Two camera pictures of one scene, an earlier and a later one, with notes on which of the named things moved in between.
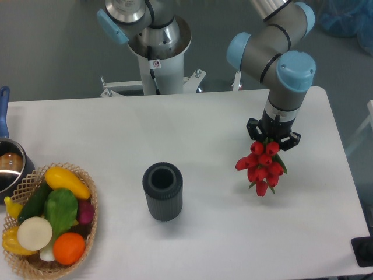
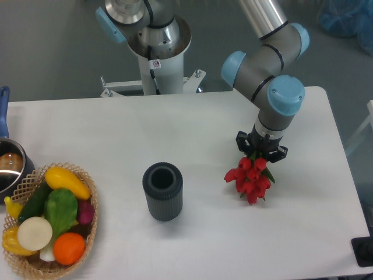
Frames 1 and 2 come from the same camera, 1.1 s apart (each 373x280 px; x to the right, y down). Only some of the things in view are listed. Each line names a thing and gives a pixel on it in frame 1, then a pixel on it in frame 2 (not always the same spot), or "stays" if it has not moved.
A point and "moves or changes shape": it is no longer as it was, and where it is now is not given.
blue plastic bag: x=348 y=18 stays
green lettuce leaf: x=60 y=209 stays
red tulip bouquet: x=264 y=165 moves or changes shape
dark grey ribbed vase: x=163 y=184 stays
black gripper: x=274 y=127 to x=259 y=146
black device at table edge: x=362 y=248 stays
